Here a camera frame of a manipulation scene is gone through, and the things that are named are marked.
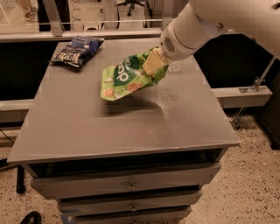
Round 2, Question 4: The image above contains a black office chair base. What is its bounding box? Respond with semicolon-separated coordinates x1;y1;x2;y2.
117;0;144;17

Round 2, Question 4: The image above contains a clear plastic water bottle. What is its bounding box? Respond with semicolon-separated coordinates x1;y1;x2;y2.
168;61;182;74

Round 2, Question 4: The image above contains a black shoe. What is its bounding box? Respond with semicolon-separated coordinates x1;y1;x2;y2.
20;211;42;224

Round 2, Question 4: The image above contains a bottom grey drawer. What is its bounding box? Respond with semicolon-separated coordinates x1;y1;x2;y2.
61;206;191;224

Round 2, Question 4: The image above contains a grey drawer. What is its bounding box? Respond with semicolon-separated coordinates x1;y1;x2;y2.
59;191;202;217
31;162;221;200
61;206;191;224

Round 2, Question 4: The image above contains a green rice chip bag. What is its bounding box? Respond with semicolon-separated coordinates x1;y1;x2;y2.
101;49;168;101

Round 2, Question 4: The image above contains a top grey drawer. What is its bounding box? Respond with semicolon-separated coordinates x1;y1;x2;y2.
31;162;221;200

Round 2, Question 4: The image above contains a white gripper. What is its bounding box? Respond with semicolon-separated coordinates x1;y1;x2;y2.
142;20;199;77

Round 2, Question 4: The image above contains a metal railing bar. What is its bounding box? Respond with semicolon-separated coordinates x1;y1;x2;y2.
0;28;162;43

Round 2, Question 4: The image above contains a middle grey drawer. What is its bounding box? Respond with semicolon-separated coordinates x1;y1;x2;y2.
59;191;202;217

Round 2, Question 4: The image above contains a black stand leg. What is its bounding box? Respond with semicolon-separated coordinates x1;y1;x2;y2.
16;165;25;193

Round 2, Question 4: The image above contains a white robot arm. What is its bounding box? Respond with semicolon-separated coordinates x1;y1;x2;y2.
143;0;280;75

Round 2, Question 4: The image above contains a blue kettle chip bag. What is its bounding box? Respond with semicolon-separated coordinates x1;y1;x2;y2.
52;36;104;68

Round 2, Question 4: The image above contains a grey drawer cabinet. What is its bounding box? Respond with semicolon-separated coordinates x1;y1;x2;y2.
6;37;241;224

